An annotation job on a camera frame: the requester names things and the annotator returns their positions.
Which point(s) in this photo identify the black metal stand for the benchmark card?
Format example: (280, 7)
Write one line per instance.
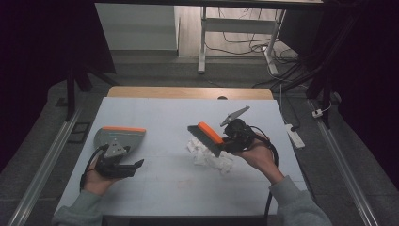
(326, 78)
(71, 94)

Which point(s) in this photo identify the person's right hand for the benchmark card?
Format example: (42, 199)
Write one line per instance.
(262, 160)

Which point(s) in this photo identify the small white plug adapter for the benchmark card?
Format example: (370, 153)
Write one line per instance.
(317, 113)

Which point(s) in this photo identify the black rectangular floor frame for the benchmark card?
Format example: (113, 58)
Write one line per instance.
(78, 138)

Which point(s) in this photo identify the grey dustpan with orange edge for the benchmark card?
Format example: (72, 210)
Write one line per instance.
(124, 136)

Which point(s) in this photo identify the heap of white paper scraps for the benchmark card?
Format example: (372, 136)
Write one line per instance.
(207, 158)

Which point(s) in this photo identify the white power strip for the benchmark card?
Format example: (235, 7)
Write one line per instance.
(295, 136)

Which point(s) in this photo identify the white cabinet panel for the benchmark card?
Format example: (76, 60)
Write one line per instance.
(135, 28)

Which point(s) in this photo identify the pale board on table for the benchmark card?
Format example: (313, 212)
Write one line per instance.
(163, 188)

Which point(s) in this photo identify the wooden table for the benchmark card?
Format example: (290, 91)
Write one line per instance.
(175, 92)

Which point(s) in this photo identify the person's left hand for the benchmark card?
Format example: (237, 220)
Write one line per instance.
(98, 182)

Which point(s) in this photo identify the aluminium floor rail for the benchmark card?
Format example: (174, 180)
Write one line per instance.
(345, 169)
(44, 169)

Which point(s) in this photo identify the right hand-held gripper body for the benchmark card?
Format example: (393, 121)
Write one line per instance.
(240, 133)

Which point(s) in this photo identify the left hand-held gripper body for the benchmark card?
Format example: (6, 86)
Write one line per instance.
(111, 166)

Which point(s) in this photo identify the white metal desk frame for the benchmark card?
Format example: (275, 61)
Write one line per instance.
(238, 25)

